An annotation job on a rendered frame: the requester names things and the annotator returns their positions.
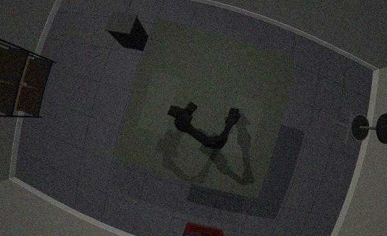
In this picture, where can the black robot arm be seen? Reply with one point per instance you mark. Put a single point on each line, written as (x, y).
(183, 123)

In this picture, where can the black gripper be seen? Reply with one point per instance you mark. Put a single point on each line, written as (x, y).
(191, 108)

